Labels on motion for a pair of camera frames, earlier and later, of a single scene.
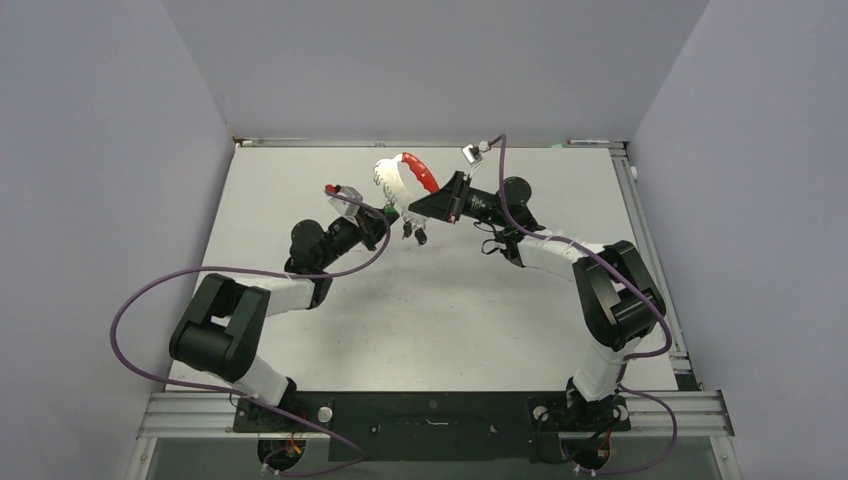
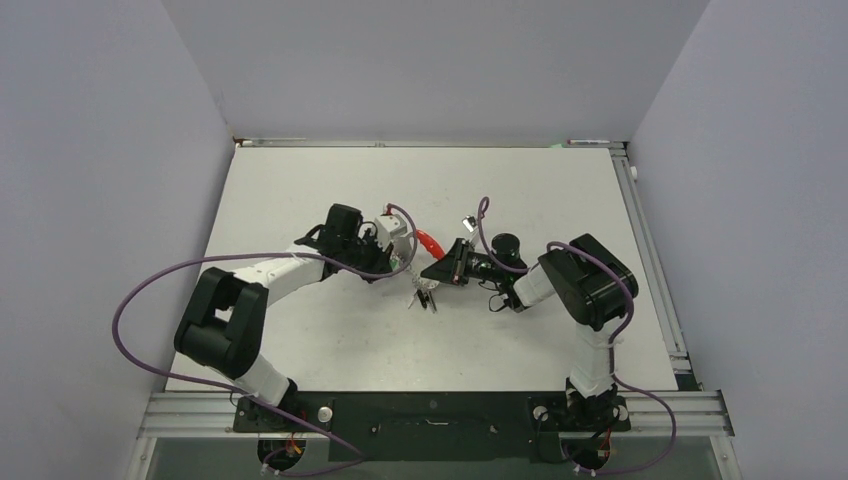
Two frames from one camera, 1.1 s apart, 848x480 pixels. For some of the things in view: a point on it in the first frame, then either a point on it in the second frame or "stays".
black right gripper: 446,203 to 449,267
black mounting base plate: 436,426 stays
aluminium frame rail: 705,413 stays
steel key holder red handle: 422,171 to 433,245
